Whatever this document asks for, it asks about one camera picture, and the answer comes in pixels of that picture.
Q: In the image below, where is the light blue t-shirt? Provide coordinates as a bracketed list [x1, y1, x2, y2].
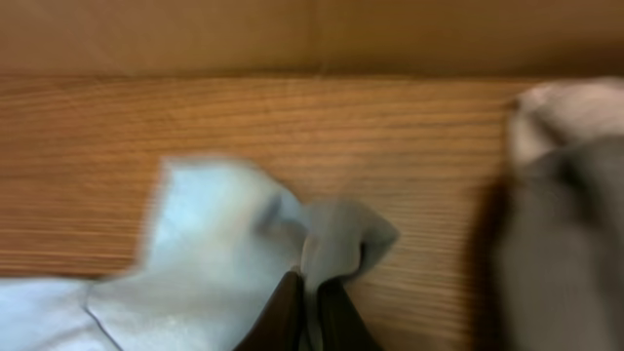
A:
[1, 159, 399, 350]

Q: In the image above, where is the folded grey garment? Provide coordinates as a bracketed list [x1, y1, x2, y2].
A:
[494, 136, 623, 351]

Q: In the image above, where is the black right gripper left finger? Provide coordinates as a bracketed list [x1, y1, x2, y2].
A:
[234, 271, 304, 351]

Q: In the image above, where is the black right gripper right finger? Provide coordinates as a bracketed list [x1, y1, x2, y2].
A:
[317, 279, 383, 351]

